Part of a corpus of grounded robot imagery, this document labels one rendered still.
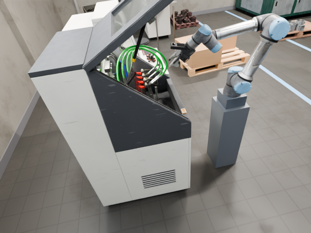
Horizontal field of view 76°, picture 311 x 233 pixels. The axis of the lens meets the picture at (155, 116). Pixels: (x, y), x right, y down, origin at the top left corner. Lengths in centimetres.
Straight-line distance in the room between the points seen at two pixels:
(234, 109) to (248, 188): 87
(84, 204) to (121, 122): 123
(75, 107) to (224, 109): 119
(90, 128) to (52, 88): 34
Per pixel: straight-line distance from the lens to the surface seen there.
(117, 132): 138
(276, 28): 148
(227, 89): 178
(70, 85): 118
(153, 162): 166
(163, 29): 580
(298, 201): 239
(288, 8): 711
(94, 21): 176
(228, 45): 462
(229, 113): 181
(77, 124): 134
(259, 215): 219
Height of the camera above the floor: 191
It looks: 40 degrees down
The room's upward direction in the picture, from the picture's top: 8 degrees counter-clockwise
